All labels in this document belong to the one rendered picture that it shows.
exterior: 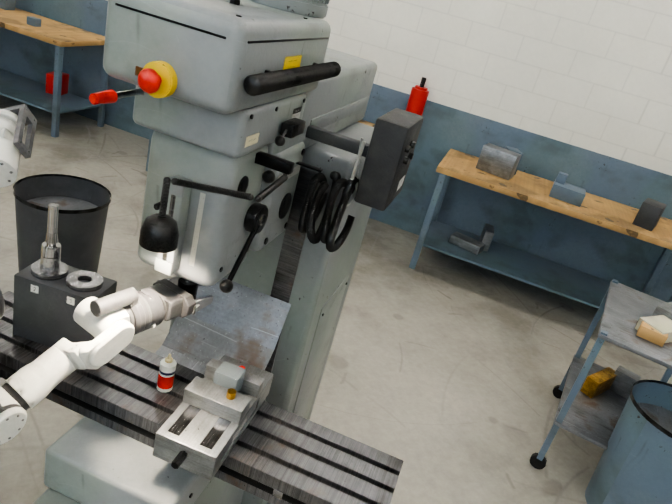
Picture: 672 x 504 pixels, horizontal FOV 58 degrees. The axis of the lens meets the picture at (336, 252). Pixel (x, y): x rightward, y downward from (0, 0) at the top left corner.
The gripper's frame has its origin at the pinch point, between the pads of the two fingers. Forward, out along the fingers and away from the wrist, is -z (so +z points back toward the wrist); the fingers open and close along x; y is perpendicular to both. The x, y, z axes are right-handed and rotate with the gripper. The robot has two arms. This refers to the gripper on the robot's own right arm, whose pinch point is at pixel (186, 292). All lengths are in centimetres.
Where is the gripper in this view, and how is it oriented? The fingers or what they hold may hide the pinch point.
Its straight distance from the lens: 148.6
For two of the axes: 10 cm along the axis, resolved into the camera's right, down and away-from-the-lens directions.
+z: -5.3, 2.3, -8.1
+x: -8.1, -4.2, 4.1
